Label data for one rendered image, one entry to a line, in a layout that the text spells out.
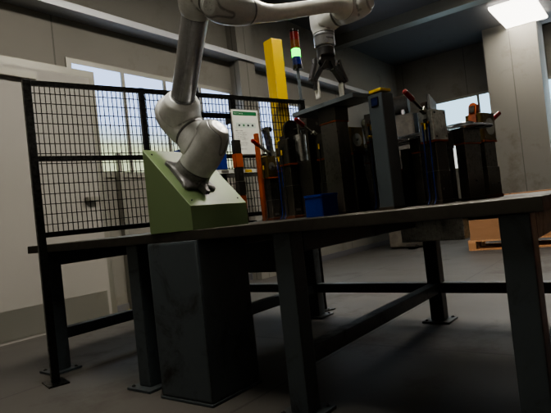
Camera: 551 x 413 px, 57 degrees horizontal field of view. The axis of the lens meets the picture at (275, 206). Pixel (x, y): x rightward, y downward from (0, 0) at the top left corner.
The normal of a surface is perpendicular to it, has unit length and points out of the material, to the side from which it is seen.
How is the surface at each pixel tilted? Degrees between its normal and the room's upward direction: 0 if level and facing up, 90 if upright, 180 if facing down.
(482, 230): 90
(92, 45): 90
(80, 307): 90
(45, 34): 90
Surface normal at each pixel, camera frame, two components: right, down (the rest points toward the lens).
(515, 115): -0.59, 0.05
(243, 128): 0.61, -0.08
